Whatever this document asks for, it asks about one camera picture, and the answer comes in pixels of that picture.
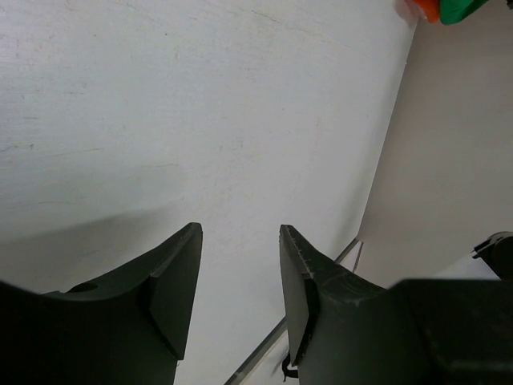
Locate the green t-shirt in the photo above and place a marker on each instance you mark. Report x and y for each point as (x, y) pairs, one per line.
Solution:
(454, 11)

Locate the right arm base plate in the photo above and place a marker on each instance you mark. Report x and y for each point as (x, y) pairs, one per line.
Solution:
(288, 371)

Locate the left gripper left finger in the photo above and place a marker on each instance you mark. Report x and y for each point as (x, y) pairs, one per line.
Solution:
(128, 326)

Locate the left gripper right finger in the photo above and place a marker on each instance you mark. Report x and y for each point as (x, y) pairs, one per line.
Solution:
(342, 329)

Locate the folded orange t-shirt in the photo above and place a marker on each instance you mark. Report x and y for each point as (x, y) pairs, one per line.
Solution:
(429, 9)

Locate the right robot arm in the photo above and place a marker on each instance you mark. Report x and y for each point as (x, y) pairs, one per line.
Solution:
(489, 260)

